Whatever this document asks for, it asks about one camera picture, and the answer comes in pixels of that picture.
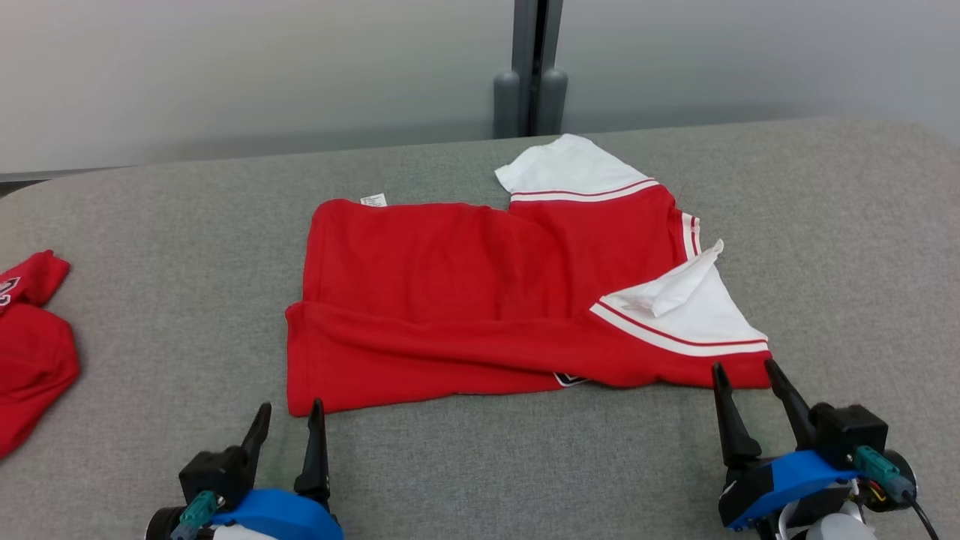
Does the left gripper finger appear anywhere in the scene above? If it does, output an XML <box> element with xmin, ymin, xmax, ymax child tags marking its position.
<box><xmin>240</xmin><ymin>403</ymin><xmax>272</xmax><ymax>481</ymax></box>
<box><xmin>294</xmin><ymin>398</ymin><xmax>332</xmax><ymax>505</ymax></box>

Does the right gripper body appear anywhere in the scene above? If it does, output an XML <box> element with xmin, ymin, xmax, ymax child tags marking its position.
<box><xmin>718</xmin><ymin>448</ymin><xmax>917</xmax><ymax>532</ymax></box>

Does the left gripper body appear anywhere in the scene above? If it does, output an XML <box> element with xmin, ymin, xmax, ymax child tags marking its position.
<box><xmin>146</xmin><ymin>508</ymin><xmax>187</xmax><ymax>540</ymax></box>

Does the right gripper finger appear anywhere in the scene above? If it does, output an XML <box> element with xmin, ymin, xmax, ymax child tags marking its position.
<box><xmin>764</xmin><ymin>359</ymin><xmax>818</xmax><ymax>449</ymax></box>
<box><xmin>712</xmin><ymin>363</ymin><xmax>763</xmax><ymax>470</ymax></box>

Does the red shorts white stripe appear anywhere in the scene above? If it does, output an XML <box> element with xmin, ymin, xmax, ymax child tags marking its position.
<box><xmin>0</xmin><ymin>250</ymin><xmax>82</xmax><ymax>460</ymax></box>

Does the red white-sleeved jersey shirt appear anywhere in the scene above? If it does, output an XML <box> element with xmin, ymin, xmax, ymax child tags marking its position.
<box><xmin>285</xmin><ymin>133</ymin><xmax>773</xmax><ymax>418</ymax></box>

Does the teal left camera cable connector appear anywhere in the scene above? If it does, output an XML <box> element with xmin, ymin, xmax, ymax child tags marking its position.
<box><xmin>171</xmin><ymin>491</ymin><xmax>220</xmax><ymax>540</ymax></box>

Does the teal camera cable connector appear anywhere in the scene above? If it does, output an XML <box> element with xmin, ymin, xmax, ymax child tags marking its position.
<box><xmin>171</xmin><ymin>491</ymin><xmax>220</xmax><ymax>540</ymax></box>
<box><xmin>853</xmin><ymin>445</ymin><xmax>942</xmax><ymax>540</ymax></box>

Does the blue right camera mount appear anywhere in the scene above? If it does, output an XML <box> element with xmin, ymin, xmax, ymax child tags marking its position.
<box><xmin>731</xmin><ymin>450</ymin><xmax>860</xmax><ymax>531</ymax></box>

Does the teal right camera cable connector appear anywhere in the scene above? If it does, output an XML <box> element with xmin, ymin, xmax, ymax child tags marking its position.
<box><xmin>853</xmin><ymin>445</ymin><xmax>942</xmax><ymax>540</ymax></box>

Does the grey partition base rail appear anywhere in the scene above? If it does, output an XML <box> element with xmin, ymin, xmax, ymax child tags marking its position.
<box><xmin>0</xmin><ymin>166</ymin><xmax>140</xmax><ymax>185</ymax></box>

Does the grey metal partition post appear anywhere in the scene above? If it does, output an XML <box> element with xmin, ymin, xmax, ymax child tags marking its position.
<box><xmin>493</xmin><ymin>0</ymin><xmax>569</xmax><ymax>140</ymax></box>

